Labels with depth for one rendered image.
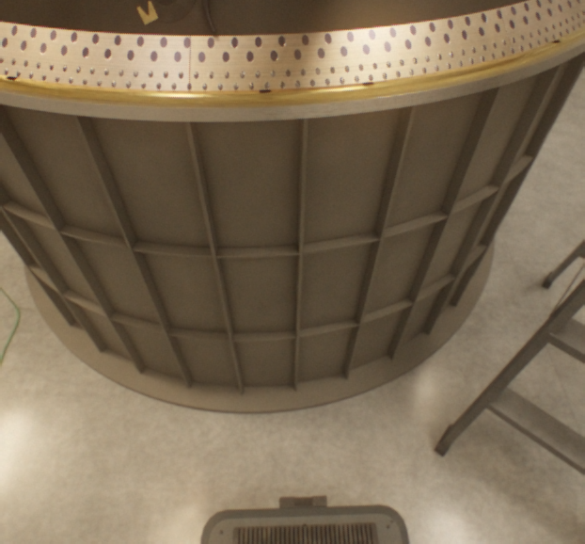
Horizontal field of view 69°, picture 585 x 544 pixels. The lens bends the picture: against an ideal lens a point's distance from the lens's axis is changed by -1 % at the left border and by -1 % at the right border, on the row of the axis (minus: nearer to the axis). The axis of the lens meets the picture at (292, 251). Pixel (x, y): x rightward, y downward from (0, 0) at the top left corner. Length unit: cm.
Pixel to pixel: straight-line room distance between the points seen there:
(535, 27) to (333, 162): 45
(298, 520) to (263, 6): 114
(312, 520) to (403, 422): 54
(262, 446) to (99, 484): 53
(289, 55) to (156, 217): 45
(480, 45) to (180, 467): 143
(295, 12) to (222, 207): 39
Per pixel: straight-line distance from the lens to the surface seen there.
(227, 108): 70
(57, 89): 81
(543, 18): 102
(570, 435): 149
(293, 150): 81
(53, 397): 184
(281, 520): 127
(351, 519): 128
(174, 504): 158
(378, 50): 77
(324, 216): 94
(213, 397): 163
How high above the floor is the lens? 152
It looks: 49 degrees down
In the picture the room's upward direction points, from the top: 1 degrees clockwise
